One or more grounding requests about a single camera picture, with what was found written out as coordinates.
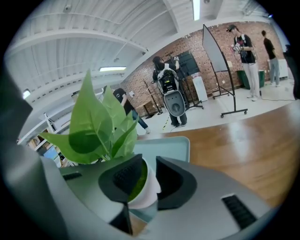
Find whiteboard on wheeled stand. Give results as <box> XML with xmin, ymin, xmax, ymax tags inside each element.
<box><xmin>202</xmin><ymin>23</ymin><xmax>248</xmax><ymax>119</ymax></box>

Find white black backpack rig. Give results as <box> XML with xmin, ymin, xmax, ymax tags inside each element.
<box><xmin>157</xmin><ymin>67</ymin><xmax>186</xmax><ymax>117</ymax></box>

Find computer monitor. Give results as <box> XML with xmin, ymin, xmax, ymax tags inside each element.
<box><xmin>43</xmin><ymin>145</ymin><xmax>59</xmax><ymax>161</ymax></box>

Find grey green tray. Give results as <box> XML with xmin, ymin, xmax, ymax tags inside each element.
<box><xmin>128</xmin><ymin>135</ymin><xmax>190</xmax><ymax>223</ymax></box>

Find green potted plant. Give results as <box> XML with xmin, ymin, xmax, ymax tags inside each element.
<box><xmin>39</xmin><ymin>69</ymin><xmax>163</xmax><ymax>210</ymax></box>

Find wooden coat rack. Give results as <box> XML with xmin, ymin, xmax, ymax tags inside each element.
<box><xmin>140</xmin><ymin>78</ymin><xmax>164</xmax><ymax>116</ymax></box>

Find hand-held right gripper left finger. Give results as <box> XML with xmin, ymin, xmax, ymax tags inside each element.
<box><xmin>97</xmin><ymin>153</ymin><xmax>143</xmax><ymax>235</ymax></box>

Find black screen on wheeled stand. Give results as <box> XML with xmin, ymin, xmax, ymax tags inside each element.
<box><xmin>165</xmin><ymin>51</ymin><xmax>204</xmax><ymax>111</ymax></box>

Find small wooden table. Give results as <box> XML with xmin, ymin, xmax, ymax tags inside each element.
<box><xmin>142</xmin><ymin>100</ymin><xmax>157</xmax><ymax>116</ymax></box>

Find white shelving unit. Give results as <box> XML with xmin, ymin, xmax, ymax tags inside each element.
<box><xmin>17</xmin><ymin>110</ymin><xmax>79</xmax><ymax>168</ymax></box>

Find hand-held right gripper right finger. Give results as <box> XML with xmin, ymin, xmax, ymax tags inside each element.
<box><xmin>155</xmin><ymin>156</ymin><xmax>197</xmax><ymax>211</ymax></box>

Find dark green bin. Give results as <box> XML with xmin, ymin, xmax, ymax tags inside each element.
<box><xmin>257</xmin><ymin>70</ymin><xmax>266</xmax><ymax>89</ymax></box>
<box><xmin>236</xmin><ymin>69</ymin><xmax>251</xmax><ymax>90</ymax></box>

